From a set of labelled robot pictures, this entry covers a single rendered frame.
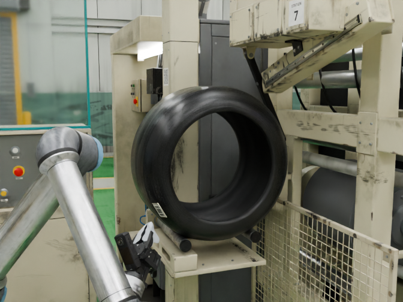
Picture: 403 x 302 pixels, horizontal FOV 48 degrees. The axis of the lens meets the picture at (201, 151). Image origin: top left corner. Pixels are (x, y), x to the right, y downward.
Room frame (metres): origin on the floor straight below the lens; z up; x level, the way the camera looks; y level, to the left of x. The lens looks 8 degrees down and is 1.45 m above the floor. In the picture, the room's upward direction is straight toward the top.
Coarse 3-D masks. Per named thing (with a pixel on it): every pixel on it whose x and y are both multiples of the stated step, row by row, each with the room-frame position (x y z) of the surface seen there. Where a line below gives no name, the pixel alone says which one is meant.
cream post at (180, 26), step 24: (168, 0) 1.92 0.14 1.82; (192, 0) 1.94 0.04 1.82; (168, 24) 1.92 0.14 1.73; (192, 24) 1.94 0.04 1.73; (168, 48) 1.93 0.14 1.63; (192, 48) 1.94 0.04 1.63; (192, 72) 1.94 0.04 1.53; (192, 144) 1.94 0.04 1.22; (192, 168) 1.94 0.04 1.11; (192, 192) 1.94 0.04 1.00; (168, 288) 1.96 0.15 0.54; (192, 288) 1.94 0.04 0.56
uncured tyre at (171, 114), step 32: (192, 96) 1.56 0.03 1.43; (224, 96) 1.58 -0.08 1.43; (160, 128) 1.51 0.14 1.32; (256, 128) 1.87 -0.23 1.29; (160, 160) 1.49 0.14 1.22; (256, 160) 1.89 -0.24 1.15; (160, 192) 1.49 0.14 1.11; (224, 192) 1.87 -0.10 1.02; (256, 192) 1.82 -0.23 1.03; (192, 224) 1.53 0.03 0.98; (224, 224) 1.57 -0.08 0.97; (256, 224) 1.66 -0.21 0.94
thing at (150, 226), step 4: (148, 224) 1.42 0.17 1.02; (152, 224) 1.42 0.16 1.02; (148, 228) 1.40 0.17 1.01; (152, 228) 1.40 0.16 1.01; (148, 232) 1.38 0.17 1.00; (144, 236) 1.38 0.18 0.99; (148, 236) 1.36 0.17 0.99; (152, 236) 1.39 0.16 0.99; (156, 236) 1.41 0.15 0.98; (144, 240) 1.36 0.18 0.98; (156, 240) 1.40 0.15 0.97; (152, 244) 1.38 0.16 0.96
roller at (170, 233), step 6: (162, 222) 1.78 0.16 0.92; (162, 228) 1.76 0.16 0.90; (168, 228) 1.69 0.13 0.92; (168, 234) 1.67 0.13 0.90; (174, 234) 1.62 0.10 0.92; (180, 234) 1.60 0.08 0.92; (174, 240) 1.60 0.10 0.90; (180, 240) 1.55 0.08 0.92; (186, 240) 1.54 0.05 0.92; (180, 246) 1.53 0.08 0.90; (186, 246) 1.54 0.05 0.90
